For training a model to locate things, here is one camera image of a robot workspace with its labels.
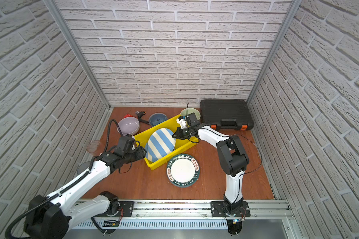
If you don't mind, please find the green rimmed white plate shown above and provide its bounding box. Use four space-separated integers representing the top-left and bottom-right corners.
166 153 200 188

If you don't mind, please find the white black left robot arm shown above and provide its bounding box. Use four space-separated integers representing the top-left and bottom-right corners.
24 146 147 239

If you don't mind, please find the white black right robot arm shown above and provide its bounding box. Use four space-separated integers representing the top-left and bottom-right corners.
172 124 249 215

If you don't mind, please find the yellow plastic bin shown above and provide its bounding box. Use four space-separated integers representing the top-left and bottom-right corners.
135 115 199 170

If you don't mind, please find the clear pink plastic cup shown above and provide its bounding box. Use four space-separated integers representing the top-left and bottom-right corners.
86 140 106 160

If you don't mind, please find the pale green ceramic bowl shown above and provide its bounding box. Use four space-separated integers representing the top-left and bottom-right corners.
180 108 201 120

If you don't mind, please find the dark blue glazed bowl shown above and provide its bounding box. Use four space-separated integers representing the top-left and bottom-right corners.
148 113 168 127

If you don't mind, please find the lavender ceramic bowl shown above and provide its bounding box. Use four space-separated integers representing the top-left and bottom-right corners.
117 117 140 135

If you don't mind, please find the black plastic tool case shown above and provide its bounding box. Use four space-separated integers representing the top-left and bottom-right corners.
200 99 254 131

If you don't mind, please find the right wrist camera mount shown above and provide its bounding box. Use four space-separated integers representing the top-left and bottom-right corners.
177 113 200 128

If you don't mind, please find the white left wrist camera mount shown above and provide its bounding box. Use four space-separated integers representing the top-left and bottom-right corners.
117 134 135 152

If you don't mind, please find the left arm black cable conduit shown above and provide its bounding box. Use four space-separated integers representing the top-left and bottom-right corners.
5 119 129 239

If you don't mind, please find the black handled tool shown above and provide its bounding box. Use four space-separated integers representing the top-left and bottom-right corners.
136 111 150 125

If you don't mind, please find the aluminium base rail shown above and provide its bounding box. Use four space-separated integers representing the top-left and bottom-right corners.
71 199 294 231

